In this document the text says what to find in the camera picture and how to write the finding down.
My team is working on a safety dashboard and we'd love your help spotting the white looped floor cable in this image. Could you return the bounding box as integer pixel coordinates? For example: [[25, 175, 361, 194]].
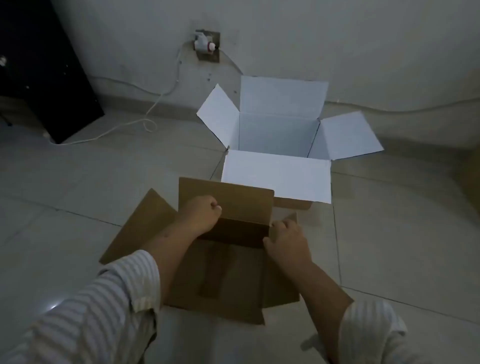
[[48, 41, 196, 146]]

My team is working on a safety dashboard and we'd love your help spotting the striped shirt sleeve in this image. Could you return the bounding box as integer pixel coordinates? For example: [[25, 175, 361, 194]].
[[0, 249, 162, 364], [301, 299, 419, 364]]

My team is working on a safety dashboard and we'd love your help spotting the light wooden cabinet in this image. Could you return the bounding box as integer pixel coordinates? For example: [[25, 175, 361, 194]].
[[459, 148, 480, 211]]

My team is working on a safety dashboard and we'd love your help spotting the person's right forearm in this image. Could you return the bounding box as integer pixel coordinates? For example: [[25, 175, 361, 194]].
[[276, 260, 355, 363]]

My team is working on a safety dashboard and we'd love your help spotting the striped left shirt sleeve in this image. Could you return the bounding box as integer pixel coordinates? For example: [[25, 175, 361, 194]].
[[0, 249, 162, 364]]

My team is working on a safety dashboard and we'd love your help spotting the large white cardboard box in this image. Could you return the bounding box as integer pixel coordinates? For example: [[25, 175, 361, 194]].
[[196, 75, 385, 205]]

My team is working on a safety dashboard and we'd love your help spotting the white plug adapter in socket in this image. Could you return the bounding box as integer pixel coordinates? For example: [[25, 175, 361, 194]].
[[194, 29, 221, 63]]

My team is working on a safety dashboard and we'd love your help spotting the striped right shirt sleeve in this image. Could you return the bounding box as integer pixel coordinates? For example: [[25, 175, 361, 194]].
[[301, 299, 419, 364]]

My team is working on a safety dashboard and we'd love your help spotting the person's left hand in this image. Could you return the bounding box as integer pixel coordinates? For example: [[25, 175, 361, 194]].
[[179, 194, 223, 237]]

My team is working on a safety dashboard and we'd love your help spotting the person's left forearm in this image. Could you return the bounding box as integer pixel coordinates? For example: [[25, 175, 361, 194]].
[[140, 224, 200, 312]]

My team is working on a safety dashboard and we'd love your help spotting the white black-tipped wall cable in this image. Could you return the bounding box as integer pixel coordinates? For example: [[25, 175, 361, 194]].
[[218, 48, 480, 114]]

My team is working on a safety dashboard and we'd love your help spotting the person's right hand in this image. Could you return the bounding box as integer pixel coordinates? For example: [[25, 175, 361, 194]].
[[262, 218, 314, 269]]

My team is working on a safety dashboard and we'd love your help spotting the small brown cardboard box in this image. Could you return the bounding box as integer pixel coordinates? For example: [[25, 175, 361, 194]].
[[98, 176, 314, 326]]

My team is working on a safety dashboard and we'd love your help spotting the white red plug adapter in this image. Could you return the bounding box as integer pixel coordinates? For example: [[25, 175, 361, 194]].
[[193, 32, 218, 53]]

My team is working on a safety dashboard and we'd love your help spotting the black cabinet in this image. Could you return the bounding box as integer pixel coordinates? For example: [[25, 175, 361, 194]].
[[0, 0, 106, 145]]

